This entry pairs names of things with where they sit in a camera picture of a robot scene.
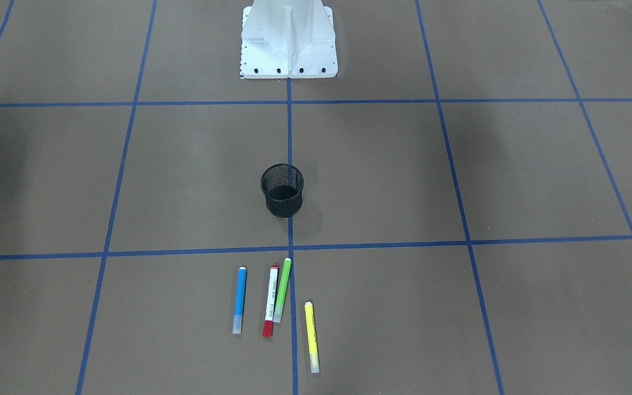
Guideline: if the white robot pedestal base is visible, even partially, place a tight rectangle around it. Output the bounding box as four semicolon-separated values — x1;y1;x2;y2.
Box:
239;1;338;80

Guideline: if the red marker pen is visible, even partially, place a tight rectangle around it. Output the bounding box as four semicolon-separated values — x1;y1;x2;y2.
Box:
262;264;279;338

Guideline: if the blue marker pen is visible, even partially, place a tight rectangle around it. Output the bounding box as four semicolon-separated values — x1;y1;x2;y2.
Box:
232;267;247;335

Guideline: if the green marker pen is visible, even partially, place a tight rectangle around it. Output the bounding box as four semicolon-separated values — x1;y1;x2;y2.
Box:
273;257;292;323

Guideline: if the yellow marker pen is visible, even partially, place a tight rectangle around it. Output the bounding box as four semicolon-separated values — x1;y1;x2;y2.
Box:
304;301;320;374

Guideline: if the black mesh pen cup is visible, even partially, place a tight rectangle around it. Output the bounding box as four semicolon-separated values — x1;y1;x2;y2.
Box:
260;164;305;218

